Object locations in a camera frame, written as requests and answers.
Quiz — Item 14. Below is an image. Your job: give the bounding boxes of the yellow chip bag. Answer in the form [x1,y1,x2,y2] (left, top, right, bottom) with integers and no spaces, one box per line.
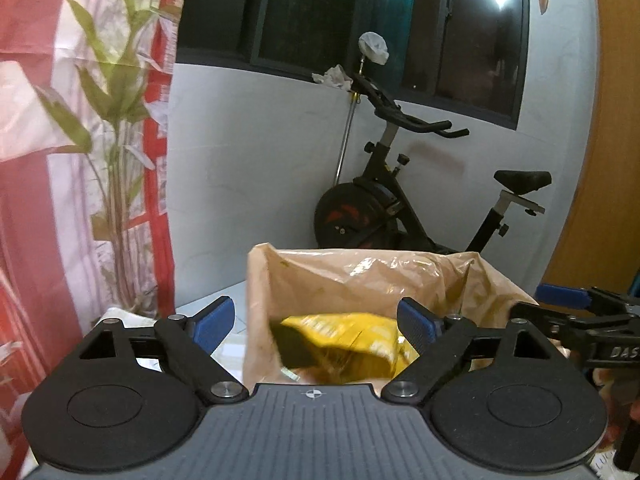
[270,313,418,385]

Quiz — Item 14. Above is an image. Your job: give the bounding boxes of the person's right hand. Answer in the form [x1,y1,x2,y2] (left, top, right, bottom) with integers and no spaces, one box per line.
[592,368,639,427]

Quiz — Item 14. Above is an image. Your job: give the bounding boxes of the checkered lucky tablecloth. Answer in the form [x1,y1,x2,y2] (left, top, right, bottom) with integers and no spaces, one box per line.
[89,278,624,480]

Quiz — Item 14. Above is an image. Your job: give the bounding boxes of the wooden door panel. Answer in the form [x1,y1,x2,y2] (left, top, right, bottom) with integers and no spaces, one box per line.
[544,0,639,292]

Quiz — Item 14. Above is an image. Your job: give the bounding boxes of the plastic-lined cardboard box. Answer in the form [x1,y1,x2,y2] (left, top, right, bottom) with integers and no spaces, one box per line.
[243,243,533,388]

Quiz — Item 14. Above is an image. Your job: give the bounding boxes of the black exercise bike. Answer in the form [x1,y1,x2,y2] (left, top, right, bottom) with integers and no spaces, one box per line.
[302,76,552,256]

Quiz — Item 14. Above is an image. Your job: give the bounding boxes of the dark window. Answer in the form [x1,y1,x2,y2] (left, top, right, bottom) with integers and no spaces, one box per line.
[178,0,529,126]

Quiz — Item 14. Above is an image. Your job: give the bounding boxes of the white cloth on bike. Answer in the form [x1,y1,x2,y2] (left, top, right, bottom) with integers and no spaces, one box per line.
[358,32,390,66]

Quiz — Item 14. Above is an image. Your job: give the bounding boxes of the red printed curtain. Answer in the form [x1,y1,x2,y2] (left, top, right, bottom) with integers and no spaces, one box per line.
[1,0,183,479]

